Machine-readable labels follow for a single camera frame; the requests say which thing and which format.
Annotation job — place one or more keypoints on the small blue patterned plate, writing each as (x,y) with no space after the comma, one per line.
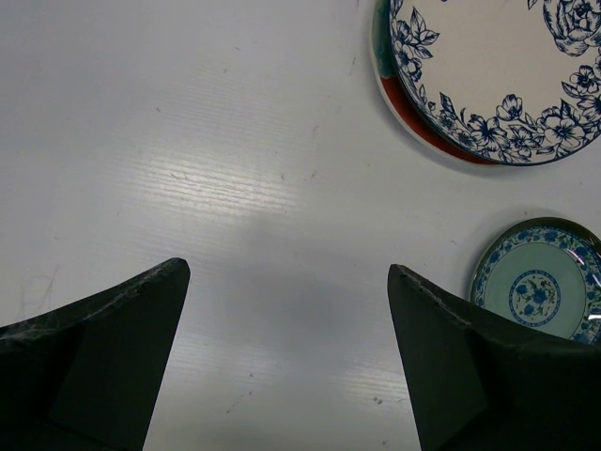
(544,274)

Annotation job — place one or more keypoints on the red plate with teal flower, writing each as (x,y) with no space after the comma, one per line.
(396,98)

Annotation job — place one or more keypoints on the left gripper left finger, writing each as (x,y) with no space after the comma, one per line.
(86,376)

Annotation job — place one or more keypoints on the white blue floral plate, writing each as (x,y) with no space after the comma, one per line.
(510,82)

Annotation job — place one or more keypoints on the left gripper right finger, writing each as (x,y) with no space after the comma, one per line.
(478,381)

